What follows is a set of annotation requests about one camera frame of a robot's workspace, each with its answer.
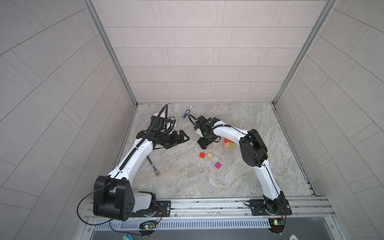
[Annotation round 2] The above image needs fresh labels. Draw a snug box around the red arch block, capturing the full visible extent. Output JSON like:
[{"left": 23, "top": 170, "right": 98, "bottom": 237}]
[{"left": 224, "top": 138, "right": 232, "bottom": 144}]

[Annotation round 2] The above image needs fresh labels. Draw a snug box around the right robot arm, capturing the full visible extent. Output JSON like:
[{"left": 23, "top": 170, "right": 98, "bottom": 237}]
[{"left": 188, "top": 114, "right": 292, "bottom": 217}]

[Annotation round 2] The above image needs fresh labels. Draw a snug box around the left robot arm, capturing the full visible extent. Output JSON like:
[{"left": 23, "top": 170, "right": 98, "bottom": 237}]
[{"left": 93, "top": 114, "right": 189, "bottom": 221}]

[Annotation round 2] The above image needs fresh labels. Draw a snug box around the blue whiteboard marker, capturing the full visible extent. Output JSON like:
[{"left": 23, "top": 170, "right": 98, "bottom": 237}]
[{"left": 183, "top": 106, "right": 193, "bottom": 118}]

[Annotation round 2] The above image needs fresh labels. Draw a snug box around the metal fork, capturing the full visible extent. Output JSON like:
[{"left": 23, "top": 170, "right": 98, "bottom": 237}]
[{"left": 147, "top": 156, "right": 161, "bottom": 177}]

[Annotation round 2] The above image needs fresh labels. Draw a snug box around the magenta cube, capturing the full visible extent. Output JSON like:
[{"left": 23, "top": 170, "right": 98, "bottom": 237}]
[{"left": 215, "top": 162, "right": 222, "bottom": 169}]

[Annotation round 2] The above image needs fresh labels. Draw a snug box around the left controller board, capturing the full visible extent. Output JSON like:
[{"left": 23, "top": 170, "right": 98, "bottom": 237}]
[{"left": 139, "top": 221, "right": 157, "bottom": 231}]

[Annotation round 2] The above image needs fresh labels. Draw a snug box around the controller board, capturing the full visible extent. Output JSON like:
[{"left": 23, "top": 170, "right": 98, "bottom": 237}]
[
  {"left": 139, "top": 221, "right": 157, "bottom": 231},
  {"left": 268, "top": 219, "right": 286, "bottom": 234}
]

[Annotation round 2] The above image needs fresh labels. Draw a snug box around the right controller board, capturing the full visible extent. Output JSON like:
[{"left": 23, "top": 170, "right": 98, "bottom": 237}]
[{"left": 268, "top": 219, "right": 286, "bottom": 234}]

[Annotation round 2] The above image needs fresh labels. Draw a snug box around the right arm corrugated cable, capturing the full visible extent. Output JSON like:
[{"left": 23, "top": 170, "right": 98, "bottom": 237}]
[{"left": 187, "top": 113, "right": 250, "bottom": 145}]

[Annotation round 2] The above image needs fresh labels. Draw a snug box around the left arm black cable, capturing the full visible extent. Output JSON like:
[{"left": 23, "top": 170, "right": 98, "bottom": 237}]
[{"left": 76, "top": 104, "right": 178, "bottom": 238}]

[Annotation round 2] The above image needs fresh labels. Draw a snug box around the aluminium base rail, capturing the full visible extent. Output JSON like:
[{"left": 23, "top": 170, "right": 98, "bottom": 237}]
[{"left": 83, "top": 196, "right": 335, "bottom": 221}]

